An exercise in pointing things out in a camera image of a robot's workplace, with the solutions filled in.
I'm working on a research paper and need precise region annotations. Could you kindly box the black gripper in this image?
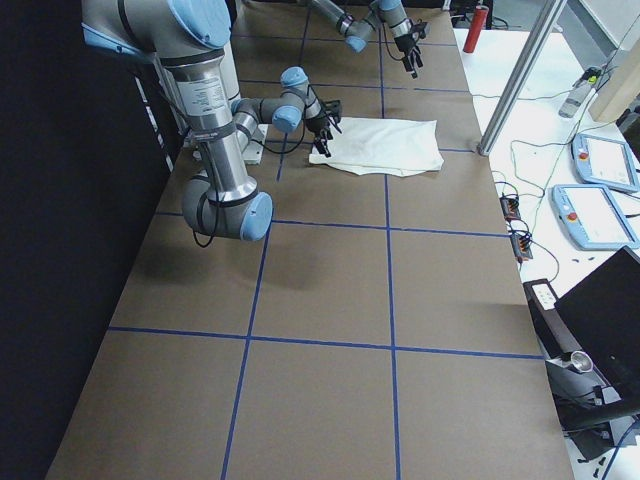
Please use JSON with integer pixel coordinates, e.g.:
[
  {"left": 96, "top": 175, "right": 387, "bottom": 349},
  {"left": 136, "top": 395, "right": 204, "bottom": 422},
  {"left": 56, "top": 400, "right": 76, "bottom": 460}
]
[
  {"left": 397, "top": 34, "right": 423, "bottom": 78},
  {"left": 305, "top": 117, "right": 333, "bottom": 158}
]

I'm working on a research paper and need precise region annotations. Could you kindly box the cream cat print t-shirt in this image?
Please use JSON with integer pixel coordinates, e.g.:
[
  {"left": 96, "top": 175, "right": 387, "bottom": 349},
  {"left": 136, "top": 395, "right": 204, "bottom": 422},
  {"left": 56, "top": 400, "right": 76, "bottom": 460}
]
[{"left": 308, "top": 117, "right": 444, "bottom": 177}]

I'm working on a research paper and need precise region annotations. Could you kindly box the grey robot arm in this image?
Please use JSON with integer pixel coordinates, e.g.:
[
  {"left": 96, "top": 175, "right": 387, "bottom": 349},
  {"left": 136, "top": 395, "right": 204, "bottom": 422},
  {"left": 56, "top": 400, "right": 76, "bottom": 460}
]
[
  {"left": 82, "top": 1, "right": 341, "bottom": 241},
  {"left": 299, "top": 0, "right": 430, "bottom": 78}
]

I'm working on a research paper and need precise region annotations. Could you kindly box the red cylindrical bottle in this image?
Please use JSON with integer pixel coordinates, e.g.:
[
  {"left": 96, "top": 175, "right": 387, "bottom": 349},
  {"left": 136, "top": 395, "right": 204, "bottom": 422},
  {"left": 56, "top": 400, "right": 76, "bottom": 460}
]
[{"left": 463, "top": 4, "right": 490, "bottom": 54}]

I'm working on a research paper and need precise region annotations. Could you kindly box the black orange usb hub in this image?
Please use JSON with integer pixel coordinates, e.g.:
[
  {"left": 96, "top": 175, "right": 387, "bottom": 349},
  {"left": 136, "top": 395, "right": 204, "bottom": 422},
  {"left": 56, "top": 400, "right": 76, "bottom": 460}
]
[{"left": 499, "top": 196, "right": 521, "bottom": 221}]

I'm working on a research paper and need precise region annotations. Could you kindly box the brown paper table cover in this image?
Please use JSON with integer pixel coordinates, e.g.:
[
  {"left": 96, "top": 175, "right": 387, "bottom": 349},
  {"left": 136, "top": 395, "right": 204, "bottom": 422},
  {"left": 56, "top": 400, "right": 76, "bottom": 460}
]
[{"left": 48, "top": 2, "right": 572, "bottom": 479}]

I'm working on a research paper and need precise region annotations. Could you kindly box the wooden board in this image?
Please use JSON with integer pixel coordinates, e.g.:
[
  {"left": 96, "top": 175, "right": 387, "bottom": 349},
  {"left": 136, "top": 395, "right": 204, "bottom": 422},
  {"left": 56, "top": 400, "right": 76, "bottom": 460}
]
[{"left": 589, "top": 41, "right": 640, "bottom": 123}]

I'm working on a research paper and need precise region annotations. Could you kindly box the far teach pendant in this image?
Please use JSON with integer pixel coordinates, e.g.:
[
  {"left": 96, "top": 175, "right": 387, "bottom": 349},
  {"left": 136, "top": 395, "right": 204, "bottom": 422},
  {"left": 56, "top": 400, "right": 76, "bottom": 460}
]
[{"left": 571, "top": 133, "right": 639, "bottom": 193}]

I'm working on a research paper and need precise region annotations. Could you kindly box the teach pendant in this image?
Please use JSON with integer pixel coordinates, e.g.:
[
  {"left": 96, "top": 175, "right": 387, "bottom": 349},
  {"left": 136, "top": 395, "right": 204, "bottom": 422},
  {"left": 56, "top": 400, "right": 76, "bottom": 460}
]
[
  {"left": 550, "top": 184, "right": 639, "bottom": 251},
  {"left": 571, "top": 133, "right": 639, "bottom": 193}
]

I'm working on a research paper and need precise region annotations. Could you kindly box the near teach pendant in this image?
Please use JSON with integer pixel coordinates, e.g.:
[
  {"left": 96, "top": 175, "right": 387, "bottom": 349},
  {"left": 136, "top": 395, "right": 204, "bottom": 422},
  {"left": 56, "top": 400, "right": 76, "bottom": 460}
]
[{"left": 550, "top": 184, "right": 639, "bottom": 251}]

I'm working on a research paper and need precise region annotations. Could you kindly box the black box with white label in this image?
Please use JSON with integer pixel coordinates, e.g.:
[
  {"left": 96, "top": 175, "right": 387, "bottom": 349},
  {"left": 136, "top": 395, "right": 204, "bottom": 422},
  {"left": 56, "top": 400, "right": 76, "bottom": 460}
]
[{"left": 523, "top": 279, "right": 581, "bottom": 358}]

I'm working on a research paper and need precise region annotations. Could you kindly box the black laptop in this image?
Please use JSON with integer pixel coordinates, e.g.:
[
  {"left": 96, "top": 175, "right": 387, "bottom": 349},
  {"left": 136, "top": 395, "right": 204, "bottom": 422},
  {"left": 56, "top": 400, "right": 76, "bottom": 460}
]
[{"left": 555, "top": 247, "right": 639, "bottom": 398}]

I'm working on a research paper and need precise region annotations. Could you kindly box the steel cup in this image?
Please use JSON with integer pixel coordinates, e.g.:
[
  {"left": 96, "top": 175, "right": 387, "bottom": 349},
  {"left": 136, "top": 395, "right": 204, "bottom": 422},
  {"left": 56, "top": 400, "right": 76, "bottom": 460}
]
[{"left": 568, "top": 350, "right": 594, "bottom": 374}]

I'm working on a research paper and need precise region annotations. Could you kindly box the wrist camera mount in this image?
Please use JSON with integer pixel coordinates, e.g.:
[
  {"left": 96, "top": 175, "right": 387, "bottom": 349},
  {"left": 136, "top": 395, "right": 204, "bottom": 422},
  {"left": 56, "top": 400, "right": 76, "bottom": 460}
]
[
  {"left": 323, "top": 100, "right": 342, "bottom": 123},
  {"left": 410, "top": 20, "right": 431, "bottom": 39}
]

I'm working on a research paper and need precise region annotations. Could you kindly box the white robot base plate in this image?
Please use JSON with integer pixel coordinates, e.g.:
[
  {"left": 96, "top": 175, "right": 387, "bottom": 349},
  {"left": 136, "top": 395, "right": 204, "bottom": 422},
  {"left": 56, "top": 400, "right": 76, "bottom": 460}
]
[{"left": 184, "top": 124, "right": 269, "bottom": 166}]

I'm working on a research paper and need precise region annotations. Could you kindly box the aluminium frame post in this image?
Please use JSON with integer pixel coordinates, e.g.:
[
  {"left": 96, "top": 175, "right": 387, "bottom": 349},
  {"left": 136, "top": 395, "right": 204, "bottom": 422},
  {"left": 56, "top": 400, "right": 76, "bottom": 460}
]
[{"left": 477, "top": 0, "right": 567, "bottom": 156}]

